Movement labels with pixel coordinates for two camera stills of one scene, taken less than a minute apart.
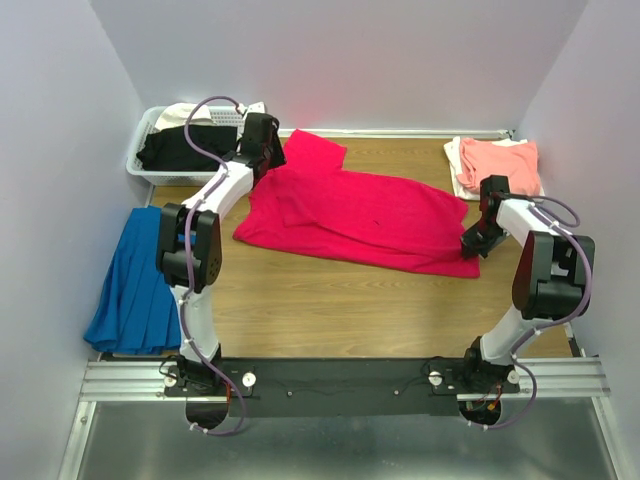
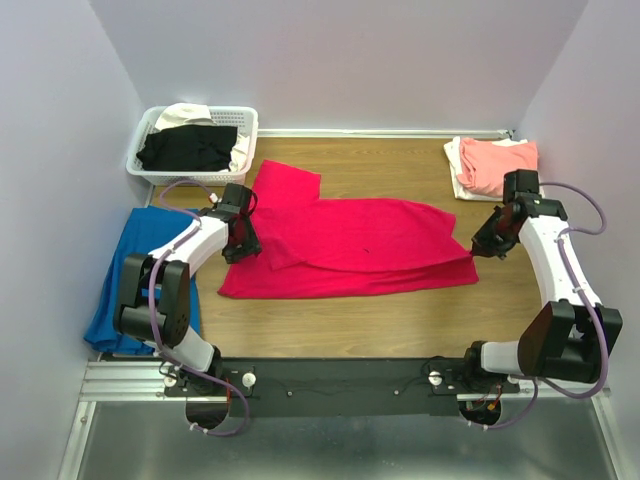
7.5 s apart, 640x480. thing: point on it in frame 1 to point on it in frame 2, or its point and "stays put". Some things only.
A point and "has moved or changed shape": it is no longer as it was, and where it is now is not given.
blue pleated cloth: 138,311 stays put
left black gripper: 279,158 to 253,246
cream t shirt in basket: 175,114 stays put
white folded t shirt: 454,151 stays put
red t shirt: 310,210 has moved or changed shape
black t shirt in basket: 169,149 stays put
